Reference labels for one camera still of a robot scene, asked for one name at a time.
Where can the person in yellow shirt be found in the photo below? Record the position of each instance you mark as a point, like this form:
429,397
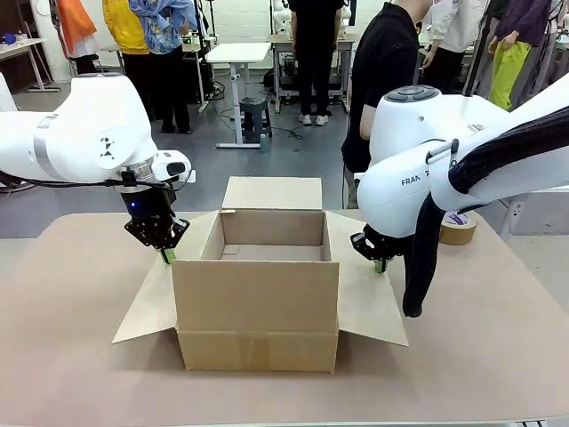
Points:
129,31

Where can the person in orange garment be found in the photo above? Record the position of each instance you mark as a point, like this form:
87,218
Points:
77,26

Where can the grey plastic stool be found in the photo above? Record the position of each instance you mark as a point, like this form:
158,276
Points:
255,118

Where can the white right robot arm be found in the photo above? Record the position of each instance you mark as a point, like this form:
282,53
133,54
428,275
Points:
489,129

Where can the brown cardboard box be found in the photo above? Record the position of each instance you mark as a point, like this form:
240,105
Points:
255,302

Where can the person in purple top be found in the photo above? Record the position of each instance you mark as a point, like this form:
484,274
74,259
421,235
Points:
511,62

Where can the brown packing tape roll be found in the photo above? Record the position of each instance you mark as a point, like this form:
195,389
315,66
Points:
460,231

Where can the grey metal frame table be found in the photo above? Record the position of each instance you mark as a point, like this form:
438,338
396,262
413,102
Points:
351,40

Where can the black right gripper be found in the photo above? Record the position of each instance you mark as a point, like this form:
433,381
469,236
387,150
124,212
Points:
387,248

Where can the small white table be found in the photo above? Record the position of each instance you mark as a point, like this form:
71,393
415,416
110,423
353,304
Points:
22,44

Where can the person's right forearm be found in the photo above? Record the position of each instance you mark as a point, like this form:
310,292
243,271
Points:
368,120

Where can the white standing desk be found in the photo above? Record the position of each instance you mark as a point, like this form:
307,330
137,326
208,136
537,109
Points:
240,53

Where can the bystander in black clothes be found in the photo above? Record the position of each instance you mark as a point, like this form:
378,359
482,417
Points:
313,58

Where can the person in blue patterned shirt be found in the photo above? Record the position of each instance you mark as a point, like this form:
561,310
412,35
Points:
171,49

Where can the green bottle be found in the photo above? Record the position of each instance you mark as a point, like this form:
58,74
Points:
263,144

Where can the large white table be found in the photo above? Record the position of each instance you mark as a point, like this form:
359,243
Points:
542,202

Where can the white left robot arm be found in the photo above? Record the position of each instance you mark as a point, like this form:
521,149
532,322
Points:
84,129

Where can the person in white jacket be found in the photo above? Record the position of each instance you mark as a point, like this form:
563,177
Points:
449,31

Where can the black stand pole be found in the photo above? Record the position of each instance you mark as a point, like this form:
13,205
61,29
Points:
480,40

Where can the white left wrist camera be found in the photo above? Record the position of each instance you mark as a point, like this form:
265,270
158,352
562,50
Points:
173,166

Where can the person in black shirt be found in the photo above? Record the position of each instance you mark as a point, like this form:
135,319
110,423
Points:
387,75

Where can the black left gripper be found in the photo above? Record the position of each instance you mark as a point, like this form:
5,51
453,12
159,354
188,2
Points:
146,202

